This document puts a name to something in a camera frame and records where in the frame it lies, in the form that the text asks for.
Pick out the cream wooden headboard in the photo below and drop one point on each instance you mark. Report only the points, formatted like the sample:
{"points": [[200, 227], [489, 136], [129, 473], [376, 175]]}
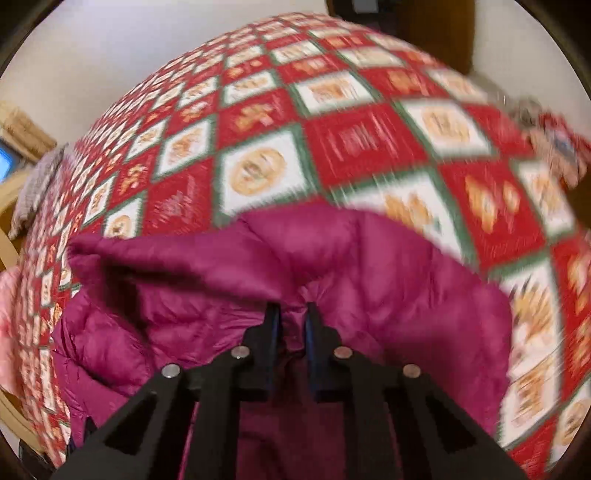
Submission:
{"points": [[11, 196]]}

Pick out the window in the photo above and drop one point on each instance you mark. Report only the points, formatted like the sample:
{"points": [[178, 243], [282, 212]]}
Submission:
{"points": [[3, 161]]}

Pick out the grey striped pillow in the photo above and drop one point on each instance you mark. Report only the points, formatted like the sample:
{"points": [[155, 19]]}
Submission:
{"points": [[37, 189]]}

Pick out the beige curtain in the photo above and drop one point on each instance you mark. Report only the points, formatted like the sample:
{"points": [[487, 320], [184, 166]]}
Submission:
{"points": [[23, 129]]}

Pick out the red white printed blanket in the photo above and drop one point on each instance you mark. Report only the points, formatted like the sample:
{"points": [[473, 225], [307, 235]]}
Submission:
{"points": [[360, 138]]}

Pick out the pile of mixed clutter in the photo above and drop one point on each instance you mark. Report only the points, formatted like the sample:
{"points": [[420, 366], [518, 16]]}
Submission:
{"points": [[554, 134]]}

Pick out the brown wooden door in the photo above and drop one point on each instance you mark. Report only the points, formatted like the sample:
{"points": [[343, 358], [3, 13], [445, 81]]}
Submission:
{"points": [[438, 32]]}

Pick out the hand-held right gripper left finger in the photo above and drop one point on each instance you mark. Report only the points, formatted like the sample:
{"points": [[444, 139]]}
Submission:
{"points": [[273, 327]]}

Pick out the magenta puffer jacket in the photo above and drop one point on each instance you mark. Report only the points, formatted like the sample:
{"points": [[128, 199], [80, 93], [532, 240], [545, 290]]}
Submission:
{"points": [[184, 286]]}

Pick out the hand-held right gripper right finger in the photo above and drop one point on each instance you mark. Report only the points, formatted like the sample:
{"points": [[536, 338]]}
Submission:
{"points": [[312, 332]]}

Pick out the pink pillow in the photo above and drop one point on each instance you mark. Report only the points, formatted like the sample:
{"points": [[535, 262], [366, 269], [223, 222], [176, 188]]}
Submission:
{"points": [[9, 332]]}

